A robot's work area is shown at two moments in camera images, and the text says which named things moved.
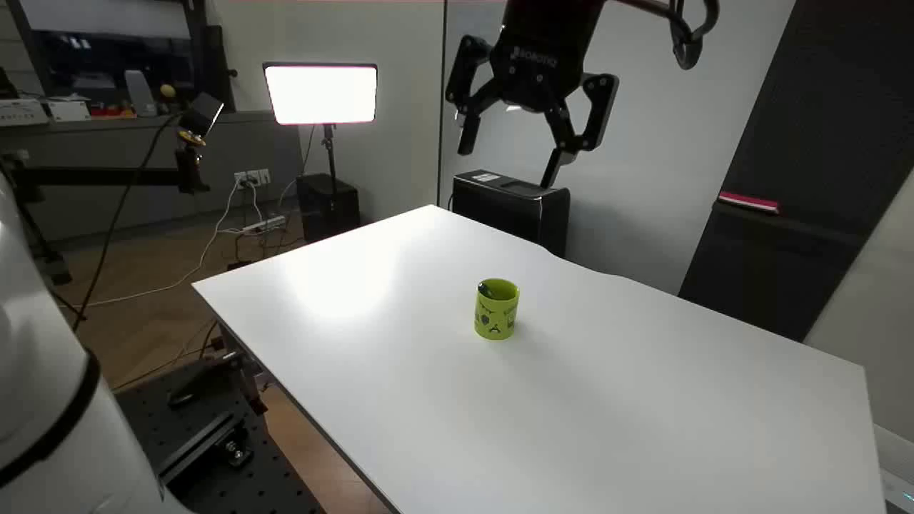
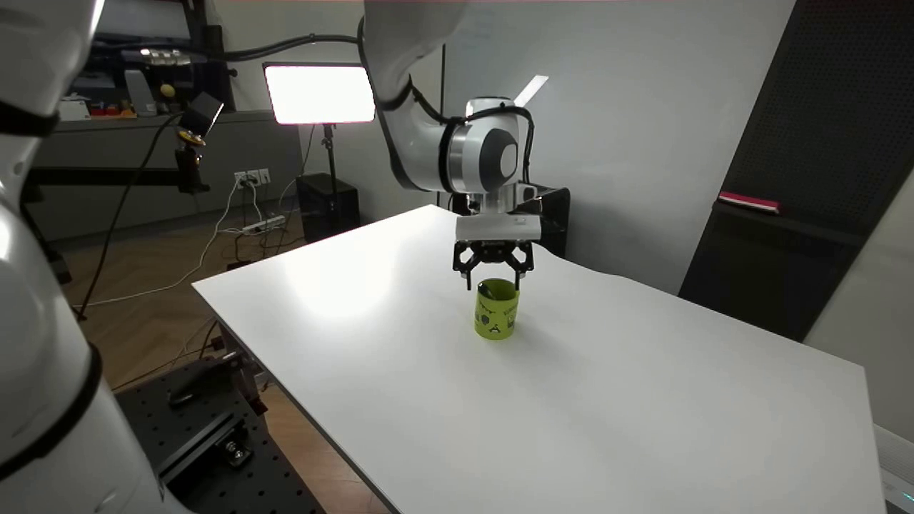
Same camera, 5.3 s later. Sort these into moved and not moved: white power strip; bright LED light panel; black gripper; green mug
Moved: black gripper
Not moved: green mug; bright LED light panel; white power strip
